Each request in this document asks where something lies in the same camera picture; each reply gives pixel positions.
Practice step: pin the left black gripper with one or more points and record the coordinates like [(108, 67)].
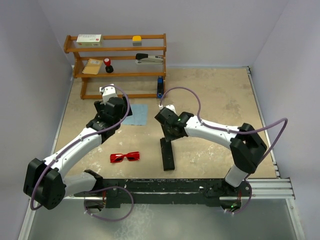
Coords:
[(100, 107)]

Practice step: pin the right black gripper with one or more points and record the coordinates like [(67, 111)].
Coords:
[(169, 137)]

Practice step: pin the black glasses case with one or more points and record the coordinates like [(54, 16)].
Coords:
[(167, 155)]

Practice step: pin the blue cleaning cloth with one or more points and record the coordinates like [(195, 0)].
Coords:
[(139, 115)]

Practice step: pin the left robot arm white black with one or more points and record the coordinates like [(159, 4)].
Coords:
[(46, 181)]

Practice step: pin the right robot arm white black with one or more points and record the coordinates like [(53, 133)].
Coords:
[(246, 146)]

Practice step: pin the red sunglasses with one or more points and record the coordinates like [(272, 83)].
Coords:
[(119, 157)]

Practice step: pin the blue black stapler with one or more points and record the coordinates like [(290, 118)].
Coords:
[(160, 87)]

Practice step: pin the red black stamp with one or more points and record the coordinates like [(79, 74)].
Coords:
[(108, 67)]

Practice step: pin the brown spiral notebook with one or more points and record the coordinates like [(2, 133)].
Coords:
[(92, 67)]

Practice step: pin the wooden three-tier shelf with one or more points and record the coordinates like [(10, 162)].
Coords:
[(139, 80)]

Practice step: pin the black white stapler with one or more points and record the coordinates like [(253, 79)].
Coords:
[(147, 59)]

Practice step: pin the white green box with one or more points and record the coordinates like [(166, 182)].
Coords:
[(89, 40)]

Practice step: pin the yellow grey eraser block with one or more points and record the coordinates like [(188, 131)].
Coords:
[(137, 41)]

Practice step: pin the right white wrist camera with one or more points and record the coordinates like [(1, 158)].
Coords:
[(170, 107)]

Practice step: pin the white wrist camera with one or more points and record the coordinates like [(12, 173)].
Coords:
[(108, 92), (170, 107)]

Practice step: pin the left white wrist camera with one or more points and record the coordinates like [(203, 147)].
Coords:
[(108, 92)]

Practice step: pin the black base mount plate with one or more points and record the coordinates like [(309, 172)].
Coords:
[(211, 192)]

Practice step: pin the aluminium frame rail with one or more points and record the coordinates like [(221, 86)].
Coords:
[(270, 188)]

